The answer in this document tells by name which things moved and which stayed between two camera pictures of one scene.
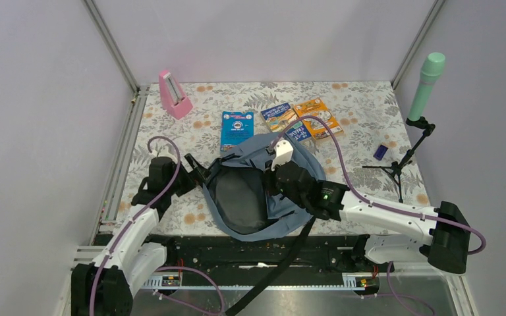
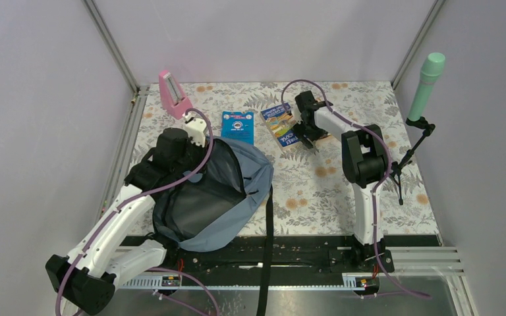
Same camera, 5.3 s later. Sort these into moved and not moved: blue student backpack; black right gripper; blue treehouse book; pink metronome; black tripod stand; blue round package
Moved: black right gripper; blue student backpack
Not moved: blue round package; black tripod stand; pink metronome; blue treehouse book
